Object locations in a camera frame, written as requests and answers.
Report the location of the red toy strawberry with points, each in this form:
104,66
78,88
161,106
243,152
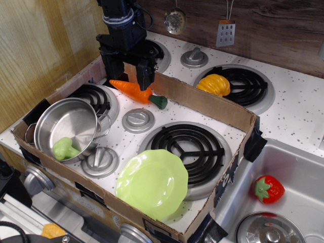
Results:
268,189

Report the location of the silver lower oven knob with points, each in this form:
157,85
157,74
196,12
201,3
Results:
130,234

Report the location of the light green plastic plate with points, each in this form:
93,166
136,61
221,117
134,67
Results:
155,182

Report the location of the silver oven knob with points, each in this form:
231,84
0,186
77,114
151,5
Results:
130,234
36,181

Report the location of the orange sponge piece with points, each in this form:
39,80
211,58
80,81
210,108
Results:
52,230

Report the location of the hanging metal spatula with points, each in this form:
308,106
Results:
226,28

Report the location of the steel pot lid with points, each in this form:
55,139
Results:
267,227

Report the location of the silver left oven knob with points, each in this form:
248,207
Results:
36,181

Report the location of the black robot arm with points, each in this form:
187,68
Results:
123,13

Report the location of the back left black burner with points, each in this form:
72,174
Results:
163,58

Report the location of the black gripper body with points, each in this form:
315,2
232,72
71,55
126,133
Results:
127,44

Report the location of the front right black burner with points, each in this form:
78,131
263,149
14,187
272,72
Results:
203,151

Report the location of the silver stove knob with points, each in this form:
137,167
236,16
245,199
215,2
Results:
100,163
194,58
138,120

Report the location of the yellow toy squash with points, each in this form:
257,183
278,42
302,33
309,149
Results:
215,84

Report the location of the silver back stove knob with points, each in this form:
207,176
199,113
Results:
194,58

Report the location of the black burner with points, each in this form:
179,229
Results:
203,151
248,87
100,97
163,58

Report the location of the stainless steel pot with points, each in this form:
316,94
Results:
73,118

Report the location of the silver centre stove knob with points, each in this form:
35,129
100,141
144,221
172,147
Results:
138,120

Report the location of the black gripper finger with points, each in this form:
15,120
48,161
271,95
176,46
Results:
113,65
145,74

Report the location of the orange toy carrot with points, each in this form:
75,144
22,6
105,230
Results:
132,90

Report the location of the back right black burner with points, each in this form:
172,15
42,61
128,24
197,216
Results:
248,87

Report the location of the silver sink basin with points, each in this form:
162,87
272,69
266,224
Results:
300,173

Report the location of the front left black burner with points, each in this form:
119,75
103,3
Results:
100,97

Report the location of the light green toy broccoli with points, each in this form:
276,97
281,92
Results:
63,149

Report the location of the hanging metal slotted spoon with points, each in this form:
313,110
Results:
175,20

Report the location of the silver front stove knob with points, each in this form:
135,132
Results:
100,163

